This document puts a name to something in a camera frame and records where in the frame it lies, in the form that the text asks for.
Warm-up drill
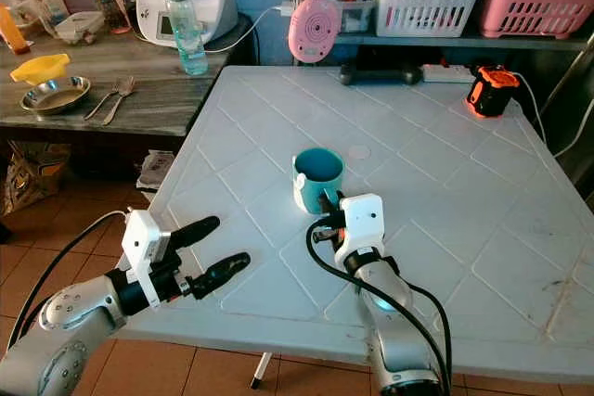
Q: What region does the pink plastic basket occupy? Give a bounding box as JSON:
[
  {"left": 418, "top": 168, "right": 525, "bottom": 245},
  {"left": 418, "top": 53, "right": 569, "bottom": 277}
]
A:
[{"left": 478, "top": 0, "right": 594, "bottom": 40}]

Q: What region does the white plastic table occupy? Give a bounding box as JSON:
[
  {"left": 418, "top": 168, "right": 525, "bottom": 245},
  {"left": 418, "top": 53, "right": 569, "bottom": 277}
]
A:
[{"left": 125, "top": 67, "right": 594, "bottom": 386}]

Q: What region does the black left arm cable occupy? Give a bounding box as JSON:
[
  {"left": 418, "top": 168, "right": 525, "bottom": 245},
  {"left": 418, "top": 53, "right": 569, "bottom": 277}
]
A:
[{"left": 7, "top": 211, "right": 129, "bottom": 351}]

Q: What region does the grey shelf board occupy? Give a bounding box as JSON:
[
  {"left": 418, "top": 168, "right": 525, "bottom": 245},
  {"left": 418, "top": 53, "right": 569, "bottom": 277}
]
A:
[{"left": 339, "top": 32, "right": 594, "bottom": 52}]

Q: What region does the clear water bottle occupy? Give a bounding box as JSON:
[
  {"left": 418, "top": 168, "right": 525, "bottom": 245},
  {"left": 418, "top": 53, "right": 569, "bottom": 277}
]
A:
[{"left": 167, "top": 0, "right": 207, "bottom": 77}]

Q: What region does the pink round fan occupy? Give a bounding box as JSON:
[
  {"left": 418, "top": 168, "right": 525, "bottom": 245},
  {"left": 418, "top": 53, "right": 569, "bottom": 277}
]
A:
[{"left": 288, "top": 0, "right": 342, "bottom": 65}]

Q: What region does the thin white cable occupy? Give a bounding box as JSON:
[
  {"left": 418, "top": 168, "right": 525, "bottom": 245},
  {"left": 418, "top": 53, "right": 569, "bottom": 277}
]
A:
[{"left": 515, "top": 71, "right": 594, "bottom": 160}]

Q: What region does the black dumbbell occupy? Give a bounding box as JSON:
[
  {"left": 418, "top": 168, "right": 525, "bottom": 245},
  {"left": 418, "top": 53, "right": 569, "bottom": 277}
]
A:
[{"left": 339, "top": 62, "right": 423, "bottom": 87}]

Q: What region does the white bin with papers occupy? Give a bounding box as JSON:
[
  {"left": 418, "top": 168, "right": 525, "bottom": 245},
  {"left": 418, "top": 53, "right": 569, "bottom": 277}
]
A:
[{"left": 136, "top": 150, "right": 177, "bottom": 195}]

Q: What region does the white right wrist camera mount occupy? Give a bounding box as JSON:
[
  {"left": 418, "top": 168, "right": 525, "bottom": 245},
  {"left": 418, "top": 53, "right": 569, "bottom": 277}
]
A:
[{"left": 337, "top": 194, "right": 386, "bottom": 262}]

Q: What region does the steel fork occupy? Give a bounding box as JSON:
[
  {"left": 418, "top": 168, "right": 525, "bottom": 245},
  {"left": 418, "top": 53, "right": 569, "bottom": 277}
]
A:
[{"left": 84, "top": 79, "right": 123, "bottom": 123}]

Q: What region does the patterned plastic bag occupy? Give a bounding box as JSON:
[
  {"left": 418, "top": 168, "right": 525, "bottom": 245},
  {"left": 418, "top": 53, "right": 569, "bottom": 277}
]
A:
[{"left": 5, "top": 141, "right": 71, "bottom": 216}]

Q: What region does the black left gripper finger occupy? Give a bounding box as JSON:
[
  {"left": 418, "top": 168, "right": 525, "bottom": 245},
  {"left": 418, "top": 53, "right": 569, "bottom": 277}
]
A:
[
  {"left": 169, "top": 216, "right": 222, "bottom": 250},
  {"left": 193, "top": 252, "right": 252, "bottom": 300}
]

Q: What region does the white food container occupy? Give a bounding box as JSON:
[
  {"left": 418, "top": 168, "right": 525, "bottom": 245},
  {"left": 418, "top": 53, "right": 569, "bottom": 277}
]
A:
[{"left": 56, "top": 11, "right": 106, "bottom": 45}]

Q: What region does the steel spoon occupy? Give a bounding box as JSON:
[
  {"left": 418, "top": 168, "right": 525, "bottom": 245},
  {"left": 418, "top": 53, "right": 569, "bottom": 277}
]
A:
[{"left": 102, "top": 76, "right": 137, "bottom": 128}]

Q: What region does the grey wooden side table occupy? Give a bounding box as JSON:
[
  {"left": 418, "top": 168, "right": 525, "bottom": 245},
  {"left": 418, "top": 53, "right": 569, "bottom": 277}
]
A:
[{"left": 0, "top": 34, "right": 252, "bottom": 137}]

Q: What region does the white appliance cable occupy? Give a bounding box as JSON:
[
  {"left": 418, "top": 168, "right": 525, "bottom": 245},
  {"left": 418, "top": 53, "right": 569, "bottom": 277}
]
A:
[{"left": 204, "top": 6, "right": 293, "bottom": 54}]

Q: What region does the orange and black device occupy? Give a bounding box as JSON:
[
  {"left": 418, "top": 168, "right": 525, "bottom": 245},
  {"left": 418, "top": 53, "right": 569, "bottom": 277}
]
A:
[{"left": 467, "top": 66, "right": 521, "bottom": 120}]

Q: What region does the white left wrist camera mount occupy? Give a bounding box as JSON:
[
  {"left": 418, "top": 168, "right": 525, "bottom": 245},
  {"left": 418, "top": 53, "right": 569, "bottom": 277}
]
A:
[{"left": 121, "top": 209, "right": 173, "bottom": 309}]

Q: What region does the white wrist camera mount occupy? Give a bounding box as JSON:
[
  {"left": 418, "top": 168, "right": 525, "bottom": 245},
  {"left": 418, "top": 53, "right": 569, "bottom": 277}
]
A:
[
  {"left": 121, "top": 209, "right": 173, "bottom": 309},
  {"left": 337, "top": 194, "right": 386, "bottom": 262}
]

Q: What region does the teal mug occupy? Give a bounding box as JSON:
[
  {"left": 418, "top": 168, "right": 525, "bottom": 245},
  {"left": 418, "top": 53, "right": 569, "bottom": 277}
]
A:
[{"left": 292, "top": 147, "right": 346, "bottom": 216}]

